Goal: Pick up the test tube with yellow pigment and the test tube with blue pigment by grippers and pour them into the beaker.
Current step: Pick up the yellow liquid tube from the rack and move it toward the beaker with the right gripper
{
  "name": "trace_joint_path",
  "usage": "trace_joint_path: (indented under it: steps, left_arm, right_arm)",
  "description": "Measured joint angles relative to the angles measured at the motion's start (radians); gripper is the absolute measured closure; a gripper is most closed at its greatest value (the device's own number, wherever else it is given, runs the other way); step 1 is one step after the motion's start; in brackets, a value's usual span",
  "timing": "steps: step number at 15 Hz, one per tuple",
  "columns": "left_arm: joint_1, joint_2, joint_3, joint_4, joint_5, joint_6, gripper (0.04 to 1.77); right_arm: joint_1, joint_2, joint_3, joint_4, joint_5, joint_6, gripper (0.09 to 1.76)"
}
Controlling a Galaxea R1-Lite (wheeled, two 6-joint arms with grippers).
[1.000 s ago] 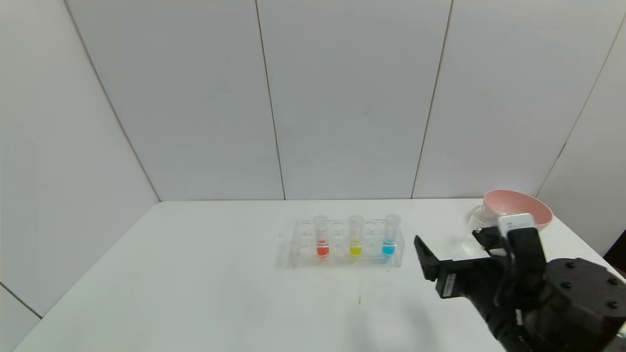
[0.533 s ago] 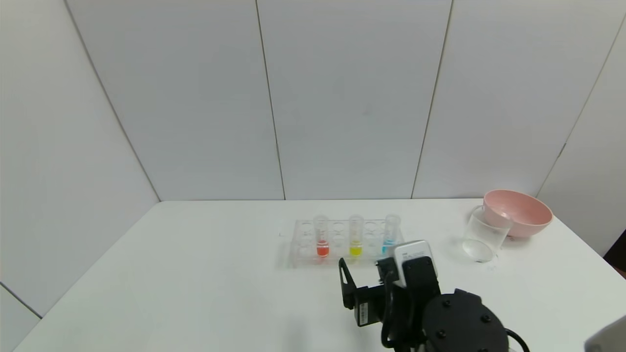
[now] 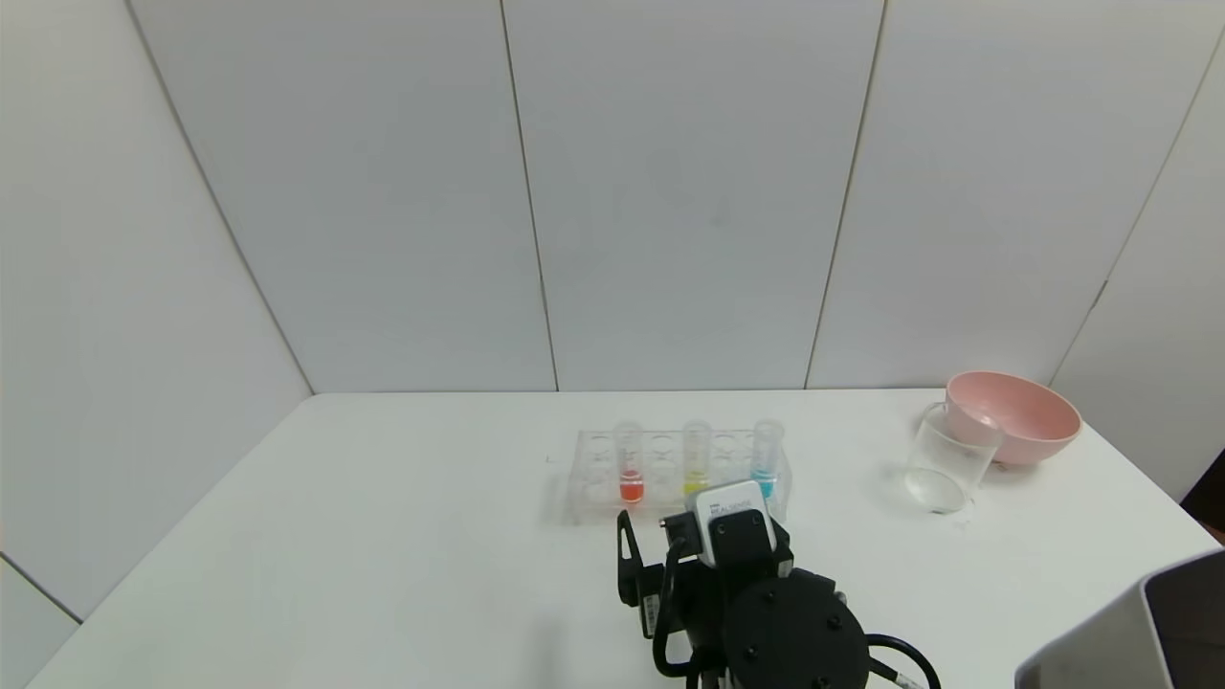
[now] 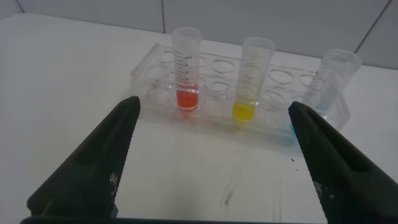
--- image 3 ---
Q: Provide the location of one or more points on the clear glass beaker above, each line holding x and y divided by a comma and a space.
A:
943, 469

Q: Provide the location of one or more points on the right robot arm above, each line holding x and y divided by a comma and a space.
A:
794, 632

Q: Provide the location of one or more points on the test tube with blue pigment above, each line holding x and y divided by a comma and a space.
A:
764, 459

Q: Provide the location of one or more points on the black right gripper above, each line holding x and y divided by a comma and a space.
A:
650, 600

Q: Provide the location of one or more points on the test tube with yellow pigment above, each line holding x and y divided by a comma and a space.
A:
695, 469

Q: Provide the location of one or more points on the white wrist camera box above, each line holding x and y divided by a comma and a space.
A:
732, 507

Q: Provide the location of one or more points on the clear plastic test tube rack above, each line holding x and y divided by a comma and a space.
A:
598, 478

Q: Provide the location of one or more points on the test tube with red pigment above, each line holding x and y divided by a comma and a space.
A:
630, 490

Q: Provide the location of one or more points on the pink bowl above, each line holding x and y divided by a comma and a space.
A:
1029, 421

